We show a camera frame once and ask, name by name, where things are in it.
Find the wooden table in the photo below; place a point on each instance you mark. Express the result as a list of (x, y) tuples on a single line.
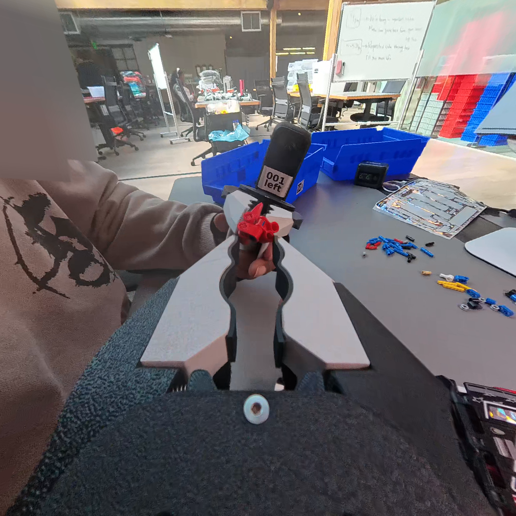
[(346, 96)]

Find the pile of blue brick pins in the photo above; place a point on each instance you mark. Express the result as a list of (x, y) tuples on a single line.
[(393, 246)]

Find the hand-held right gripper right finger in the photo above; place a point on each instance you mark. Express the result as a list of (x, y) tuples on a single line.
[(322, 322)]

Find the red brick assembly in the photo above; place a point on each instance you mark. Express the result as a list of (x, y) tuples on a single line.
[(256, 229)]

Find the stack of red bins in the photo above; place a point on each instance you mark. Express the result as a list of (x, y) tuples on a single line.
[(459, 105)]

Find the wall air vent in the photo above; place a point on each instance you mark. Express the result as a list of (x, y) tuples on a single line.
[(250, 21), (69, 23)]

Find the yellow brick beam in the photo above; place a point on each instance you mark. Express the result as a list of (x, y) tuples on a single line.
[(449, 283), (459, 287)]

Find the holographic sticker sheet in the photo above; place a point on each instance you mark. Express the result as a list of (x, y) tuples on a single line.
[(431, 209)]

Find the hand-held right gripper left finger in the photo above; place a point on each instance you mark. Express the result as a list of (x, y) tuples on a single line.
[(189, 322)]

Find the black desk socket box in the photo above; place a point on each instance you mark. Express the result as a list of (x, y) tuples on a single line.
[(371, 175)]

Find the black box with teal cloth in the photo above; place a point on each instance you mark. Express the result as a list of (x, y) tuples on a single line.
[(225, 133)]

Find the stack of blue bins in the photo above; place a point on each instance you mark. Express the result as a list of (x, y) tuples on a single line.
[(490, 100)]

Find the group of black office chairs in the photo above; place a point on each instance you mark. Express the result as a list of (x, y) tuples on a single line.
[(282, 100)]

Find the blue tagged plastic bin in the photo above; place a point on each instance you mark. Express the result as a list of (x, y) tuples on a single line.
[(234, 177)]

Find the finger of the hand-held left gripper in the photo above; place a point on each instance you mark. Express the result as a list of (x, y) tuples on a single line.
[(236, 209), (287, 225)]

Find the cluster of blue black bricks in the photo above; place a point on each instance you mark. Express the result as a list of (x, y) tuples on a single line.
[(504, 310)]

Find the toy brick race car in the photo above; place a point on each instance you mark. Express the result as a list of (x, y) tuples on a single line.
[(487, 443)]

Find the small rolling whiteboard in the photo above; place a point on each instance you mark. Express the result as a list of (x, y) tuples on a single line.
[(159, 68)]

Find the person's left hand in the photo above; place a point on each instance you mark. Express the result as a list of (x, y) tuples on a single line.
[(258, 268)]

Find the person's left forearm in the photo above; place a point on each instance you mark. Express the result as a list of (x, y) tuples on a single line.
[(153, 225)]

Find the grey desk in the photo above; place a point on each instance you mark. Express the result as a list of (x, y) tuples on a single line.
[(383, 302)]

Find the stack of clear storage boxes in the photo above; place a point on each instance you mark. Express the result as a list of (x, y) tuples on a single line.
[(306, 74)]

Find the white brick connector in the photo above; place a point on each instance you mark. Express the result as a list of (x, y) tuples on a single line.
[(446, 277)]

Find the white monitor stand base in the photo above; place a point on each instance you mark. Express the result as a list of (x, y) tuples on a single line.
[(496, 250)]

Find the large rolling whiteboard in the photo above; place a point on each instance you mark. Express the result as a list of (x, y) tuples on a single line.
[(383, 40)]

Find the stack of grey bins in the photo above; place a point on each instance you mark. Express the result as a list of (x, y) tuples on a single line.
[(427, 115)]

